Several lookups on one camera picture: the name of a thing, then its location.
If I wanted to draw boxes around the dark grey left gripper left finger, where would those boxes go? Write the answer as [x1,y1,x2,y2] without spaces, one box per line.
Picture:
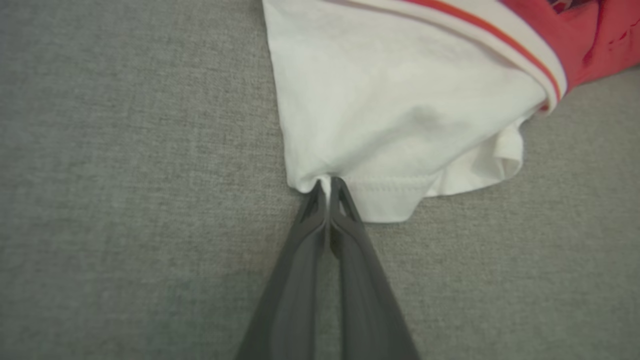
[235,180,328,360]

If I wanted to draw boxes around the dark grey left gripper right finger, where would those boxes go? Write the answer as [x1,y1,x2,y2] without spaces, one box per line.
[330,177,421,360]

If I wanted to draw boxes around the red and white shirt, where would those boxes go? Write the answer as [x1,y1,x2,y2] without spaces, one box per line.
[261,0,640,224]

